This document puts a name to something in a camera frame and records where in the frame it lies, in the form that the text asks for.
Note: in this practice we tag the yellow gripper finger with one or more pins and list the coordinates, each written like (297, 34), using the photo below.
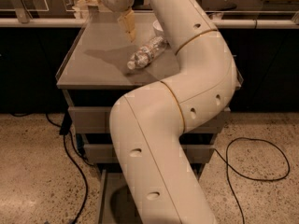
(126, 21)
(82, 3)

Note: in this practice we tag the clear plastic water bottle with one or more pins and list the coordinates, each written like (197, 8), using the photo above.
(147, 53)

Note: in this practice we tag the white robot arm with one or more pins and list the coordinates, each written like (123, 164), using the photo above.
(146, 124)

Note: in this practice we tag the grey drawer cabinet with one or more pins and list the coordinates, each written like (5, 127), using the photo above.
(99, 60)

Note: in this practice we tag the grey top drawer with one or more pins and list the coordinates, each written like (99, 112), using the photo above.
(95, 119)

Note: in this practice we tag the grey drawer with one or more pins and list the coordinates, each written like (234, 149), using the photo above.
(116, 204)
(104, 153)
(95, 119)

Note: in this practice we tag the grey middle drawer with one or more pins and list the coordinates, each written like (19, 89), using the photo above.
(104, 153)

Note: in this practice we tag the grey bottom drawer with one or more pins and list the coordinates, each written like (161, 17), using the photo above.
(116, 204)

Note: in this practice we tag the white ceramic bowl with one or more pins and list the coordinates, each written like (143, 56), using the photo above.
(158, 30)

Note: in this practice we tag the black power adapter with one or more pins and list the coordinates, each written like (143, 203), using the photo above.
(66, 124)

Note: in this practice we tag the white horizontal rail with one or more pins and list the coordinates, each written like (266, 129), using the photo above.
(221, 24)

